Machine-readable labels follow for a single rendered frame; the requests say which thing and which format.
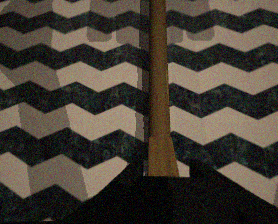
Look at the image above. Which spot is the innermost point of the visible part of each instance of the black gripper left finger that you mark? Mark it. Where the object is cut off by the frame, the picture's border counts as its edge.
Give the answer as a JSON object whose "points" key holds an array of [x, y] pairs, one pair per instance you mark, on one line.
{"points": [[114, 204]]}

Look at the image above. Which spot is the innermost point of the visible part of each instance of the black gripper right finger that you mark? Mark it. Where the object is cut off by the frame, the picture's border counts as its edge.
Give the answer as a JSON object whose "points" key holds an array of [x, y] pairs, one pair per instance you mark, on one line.
{"points": [[250, 208]]}

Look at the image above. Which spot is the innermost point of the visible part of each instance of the tan wooden pole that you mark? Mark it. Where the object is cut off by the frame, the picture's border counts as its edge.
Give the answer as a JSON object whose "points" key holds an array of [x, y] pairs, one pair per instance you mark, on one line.
{"points": [[163, 197]]}

